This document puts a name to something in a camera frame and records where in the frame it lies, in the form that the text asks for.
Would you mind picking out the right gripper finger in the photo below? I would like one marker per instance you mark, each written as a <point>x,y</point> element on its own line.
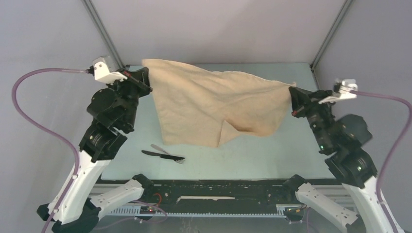
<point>300,111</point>
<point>299,97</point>

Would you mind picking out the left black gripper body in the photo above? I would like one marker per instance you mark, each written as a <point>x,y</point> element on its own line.
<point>130,91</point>

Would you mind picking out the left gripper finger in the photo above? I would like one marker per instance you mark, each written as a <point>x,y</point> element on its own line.
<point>136,78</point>
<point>145,88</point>

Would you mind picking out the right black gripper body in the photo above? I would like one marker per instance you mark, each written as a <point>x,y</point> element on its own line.
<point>318,116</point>

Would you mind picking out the beige cloth napkin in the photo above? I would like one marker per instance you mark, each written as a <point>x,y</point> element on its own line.
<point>209,108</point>

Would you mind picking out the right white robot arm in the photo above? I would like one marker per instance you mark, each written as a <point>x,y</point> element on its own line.
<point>341,140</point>

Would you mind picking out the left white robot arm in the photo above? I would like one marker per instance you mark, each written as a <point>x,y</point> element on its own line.
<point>113,110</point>

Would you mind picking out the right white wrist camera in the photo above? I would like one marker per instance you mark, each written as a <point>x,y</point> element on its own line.
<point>342,90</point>

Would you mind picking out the white cable duct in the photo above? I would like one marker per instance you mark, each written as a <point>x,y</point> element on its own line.
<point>146,211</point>

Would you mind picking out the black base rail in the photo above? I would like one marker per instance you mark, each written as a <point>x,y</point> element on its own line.
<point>234,196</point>

